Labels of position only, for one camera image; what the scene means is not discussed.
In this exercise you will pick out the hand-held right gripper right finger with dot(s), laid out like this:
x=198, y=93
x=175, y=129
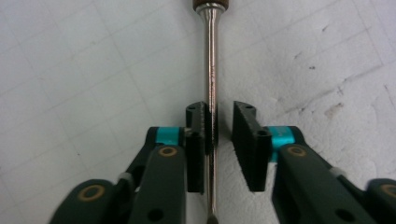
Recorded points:
x=250, y=149

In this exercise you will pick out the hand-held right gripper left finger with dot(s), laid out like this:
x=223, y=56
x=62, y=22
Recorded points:
x=196, y=155

